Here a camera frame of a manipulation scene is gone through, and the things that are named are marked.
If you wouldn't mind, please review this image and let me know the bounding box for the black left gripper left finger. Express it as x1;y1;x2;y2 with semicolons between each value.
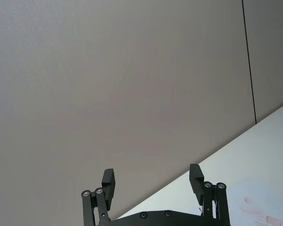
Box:
81;168;116;226

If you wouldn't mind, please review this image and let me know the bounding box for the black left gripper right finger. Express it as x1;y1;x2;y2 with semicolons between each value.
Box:
189;164;231;226

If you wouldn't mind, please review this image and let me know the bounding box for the plain pale wall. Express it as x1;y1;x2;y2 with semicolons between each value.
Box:
113;99;283;226

